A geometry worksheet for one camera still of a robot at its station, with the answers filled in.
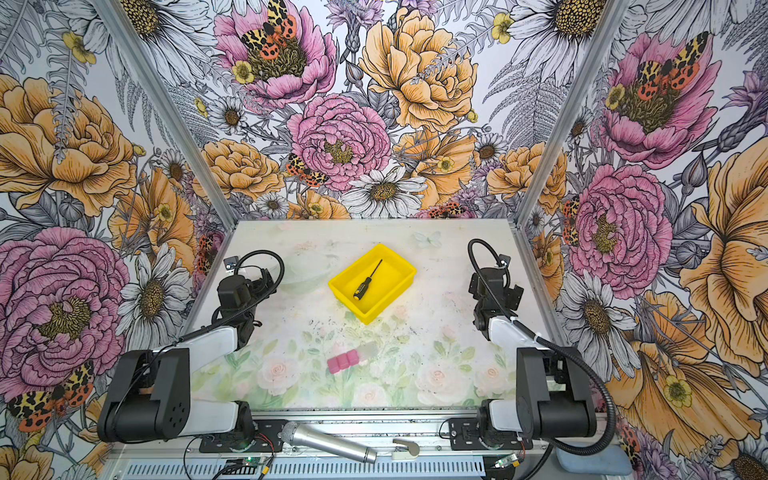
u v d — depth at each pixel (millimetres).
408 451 707
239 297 699
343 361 853
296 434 715
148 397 431
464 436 739
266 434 739
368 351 874
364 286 997
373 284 1026
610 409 385
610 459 690
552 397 430
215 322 701
